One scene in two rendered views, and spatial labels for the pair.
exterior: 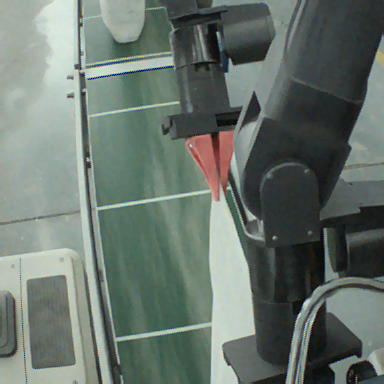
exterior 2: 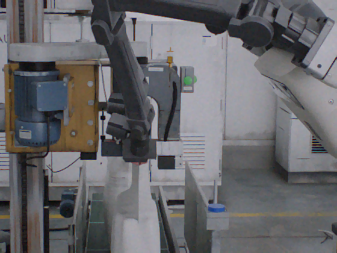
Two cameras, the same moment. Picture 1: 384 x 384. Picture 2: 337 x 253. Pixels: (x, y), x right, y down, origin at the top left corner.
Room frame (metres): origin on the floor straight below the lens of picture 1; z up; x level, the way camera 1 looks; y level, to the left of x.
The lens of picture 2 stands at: (2.45, 0.32, 1.55)
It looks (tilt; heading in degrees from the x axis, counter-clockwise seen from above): 8 degrees down; 188
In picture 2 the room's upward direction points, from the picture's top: 1 degrees clockwise
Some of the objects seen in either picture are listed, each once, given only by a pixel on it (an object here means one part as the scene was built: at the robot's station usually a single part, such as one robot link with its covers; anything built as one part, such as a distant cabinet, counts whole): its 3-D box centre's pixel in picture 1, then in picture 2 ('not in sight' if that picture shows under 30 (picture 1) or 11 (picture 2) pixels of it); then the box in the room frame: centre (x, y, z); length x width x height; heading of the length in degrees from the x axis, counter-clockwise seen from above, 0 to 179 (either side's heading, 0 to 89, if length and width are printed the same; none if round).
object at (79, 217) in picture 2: not in sight; (80, 231); (-0.48, -0.44, 0.54); 1.05 x 0.02 x 0.41; 12
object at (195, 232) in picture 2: not in sight; (198, 229); (-0.59, 0.08, 0.54); 1.05 x 0.02 x 0.41; 12
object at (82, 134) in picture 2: not in sight; (52, 103); (0.01, -0.42, 1.18); 0.34 x 0.25 x 0.31; 102
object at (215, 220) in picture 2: not in sight; (216, 217); (0.10, 0.20, 0.81); 0.08 x 0.08 x 0.06; 12
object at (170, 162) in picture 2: not in sight; (170, 161); (0.00, 0.03, 0.98); 0.09 x 0.05 x 0.05; 102
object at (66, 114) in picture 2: not in sight; (64, 96); (0.17, -0.33, 1.23); 0.28 x 0.07 x 0.16; 12
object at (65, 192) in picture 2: not in sight; (72, 202); (-1.53, -0.76, 0.35); 0.30 x 0.15 x 0.15; 12
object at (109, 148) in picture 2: not in sight; (112, 147); (0.05, -0.18, 1.04); 0.08 x 0.06 x 0.05; 102
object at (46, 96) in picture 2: not in sight; (48, 99); (0.33, -0.33, 1.25); 0.10 x 0.08 x 0.12; 127
